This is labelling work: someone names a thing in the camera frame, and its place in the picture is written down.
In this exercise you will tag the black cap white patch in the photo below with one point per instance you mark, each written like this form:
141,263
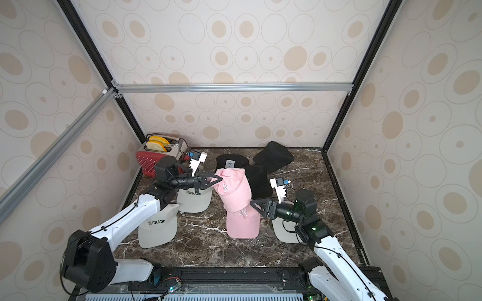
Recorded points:
227,161

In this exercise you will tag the beige Colorado cap right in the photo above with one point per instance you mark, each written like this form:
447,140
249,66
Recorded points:
285,231

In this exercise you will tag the left aluminium frame bar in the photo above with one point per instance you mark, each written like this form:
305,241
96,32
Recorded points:
22,187

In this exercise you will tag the yellow toast slices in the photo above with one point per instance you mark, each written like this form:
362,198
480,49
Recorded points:
157,143

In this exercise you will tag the beige Colorado cap left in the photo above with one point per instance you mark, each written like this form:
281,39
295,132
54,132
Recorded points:
159,229

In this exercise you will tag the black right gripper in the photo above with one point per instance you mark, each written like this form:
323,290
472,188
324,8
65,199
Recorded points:
273,209

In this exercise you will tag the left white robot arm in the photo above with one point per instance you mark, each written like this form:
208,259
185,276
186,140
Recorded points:
88,260

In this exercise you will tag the horizontal aluminium frame bar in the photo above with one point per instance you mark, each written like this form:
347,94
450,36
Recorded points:
226,88

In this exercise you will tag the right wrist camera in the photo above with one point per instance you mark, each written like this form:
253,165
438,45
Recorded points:
280,185

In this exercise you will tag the pink cap with logo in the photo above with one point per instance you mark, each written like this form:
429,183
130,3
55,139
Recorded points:
234,189

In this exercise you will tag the beige colorado cap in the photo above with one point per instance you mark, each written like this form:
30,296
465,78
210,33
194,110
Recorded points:
285,231
159,229

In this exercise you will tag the black cap rear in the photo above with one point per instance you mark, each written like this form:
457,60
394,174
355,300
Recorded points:
273,157

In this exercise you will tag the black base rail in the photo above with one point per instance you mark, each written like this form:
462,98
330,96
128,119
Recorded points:
226,276

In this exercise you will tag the red polka dot toaster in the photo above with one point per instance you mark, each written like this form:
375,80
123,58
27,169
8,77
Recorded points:
179,149

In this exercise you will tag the black cap middle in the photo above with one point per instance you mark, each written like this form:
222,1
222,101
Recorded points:
258,182

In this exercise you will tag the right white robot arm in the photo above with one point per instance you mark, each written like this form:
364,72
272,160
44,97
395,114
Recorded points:
338,277

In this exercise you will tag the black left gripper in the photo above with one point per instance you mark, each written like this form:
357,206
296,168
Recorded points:
199,182

